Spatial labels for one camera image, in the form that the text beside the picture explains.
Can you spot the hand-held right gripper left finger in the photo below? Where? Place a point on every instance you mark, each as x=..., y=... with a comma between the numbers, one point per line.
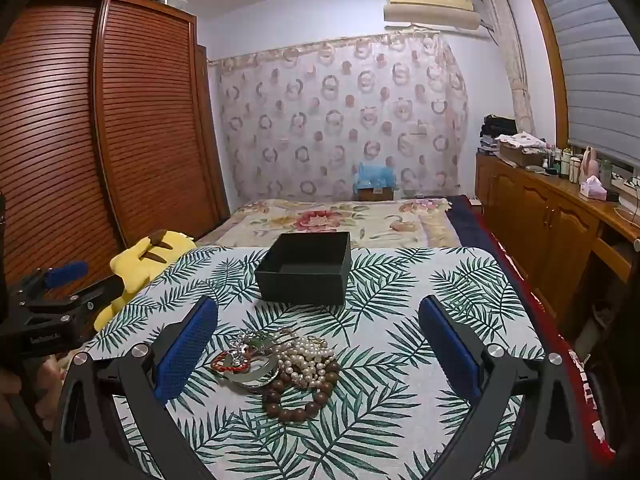
x=185, y=355

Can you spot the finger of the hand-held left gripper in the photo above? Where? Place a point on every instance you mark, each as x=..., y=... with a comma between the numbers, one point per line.
x=65, y=274
x=95, y=295

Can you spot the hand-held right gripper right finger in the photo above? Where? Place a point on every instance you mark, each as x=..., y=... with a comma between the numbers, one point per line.
x=450, y=352

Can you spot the silver charm ornament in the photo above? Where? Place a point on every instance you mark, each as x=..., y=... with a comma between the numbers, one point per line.
x=240, y=347

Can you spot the silver bangle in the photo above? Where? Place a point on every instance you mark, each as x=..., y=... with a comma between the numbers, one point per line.
x=260, y=382

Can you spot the black cardboard box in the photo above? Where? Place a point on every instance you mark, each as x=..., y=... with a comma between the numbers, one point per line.
x=300, y=280

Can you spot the yellow plush toy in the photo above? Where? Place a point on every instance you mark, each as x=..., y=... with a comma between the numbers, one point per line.
x=135, y=265

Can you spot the navy blanket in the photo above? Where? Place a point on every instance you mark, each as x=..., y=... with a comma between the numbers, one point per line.
x=475, y=230

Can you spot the leaf-print tablecloth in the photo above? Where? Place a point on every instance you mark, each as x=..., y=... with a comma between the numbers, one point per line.
x=350, y=435

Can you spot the brown slatted wooden wardrobe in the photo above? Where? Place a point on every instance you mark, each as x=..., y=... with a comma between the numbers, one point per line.
x=125, y=135

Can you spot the wooden sideboard cabinet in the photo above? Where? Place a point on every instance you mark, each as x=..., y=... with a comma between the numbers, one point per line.
x=540, y=220

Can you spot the small brown cardboard box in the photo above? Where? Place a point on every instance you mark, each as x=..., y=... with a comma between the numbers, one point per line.
x=375, y=194

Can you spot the floral blanket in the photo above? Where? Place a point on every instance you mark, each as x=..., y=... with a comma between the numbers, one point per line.
x=320, y=222

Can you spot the blue plastic bag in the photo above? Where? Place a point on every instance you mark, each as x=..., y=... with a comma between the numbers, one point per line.
x=375, y=175

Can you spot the stack of books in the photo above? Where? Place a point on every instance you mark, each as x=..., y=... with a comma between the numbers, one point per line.
x=487, y=146

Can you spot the pink tissue pack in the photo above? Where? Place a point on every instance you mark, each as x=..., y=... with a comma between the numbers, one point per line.
x=594, y=189

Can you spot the row of small bottles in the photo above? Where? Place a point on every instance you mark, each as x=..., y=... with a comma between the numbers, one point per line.
x=562, y=162

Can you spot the black bag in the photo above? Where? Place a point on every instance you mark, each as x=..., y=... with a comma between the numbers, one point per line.
x=499, y=127

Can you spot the pink figurine bottle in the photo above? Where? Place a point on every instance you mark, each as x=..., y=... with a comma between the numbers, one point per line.
x=590, y=162

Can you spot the white power strip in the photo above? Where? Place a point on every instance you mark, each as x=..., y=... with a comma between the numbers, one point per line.
x=625, y=182

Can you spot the circle-print curtain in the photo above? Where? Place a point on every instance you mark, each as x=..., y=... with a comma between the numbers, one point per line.
x=340, y=120

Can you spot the beige window curtain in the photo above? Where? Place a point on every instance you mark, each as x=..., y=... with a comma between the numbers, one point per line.
x=510, y=50

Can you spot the grey window blind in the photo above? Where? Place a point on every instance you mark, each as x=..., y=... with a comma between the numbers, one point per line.
x=595, y=70

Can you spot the white air conditioner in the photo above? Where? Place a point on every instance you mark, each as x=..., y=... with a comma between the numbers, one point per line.
x=430, y=2

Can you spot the wooden window frame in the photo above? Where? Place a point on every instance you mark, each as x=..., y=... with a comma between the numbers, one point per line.
x=547, y=60

